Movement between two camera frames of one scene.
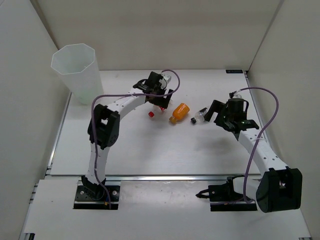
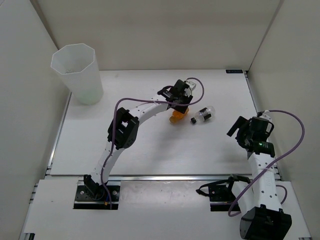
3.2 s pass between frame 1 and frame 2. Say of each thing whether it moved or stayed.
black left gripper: moved
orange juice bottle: stayed
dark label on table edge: stayed
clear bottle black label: stayed
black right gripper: moved
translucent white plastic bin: stayed
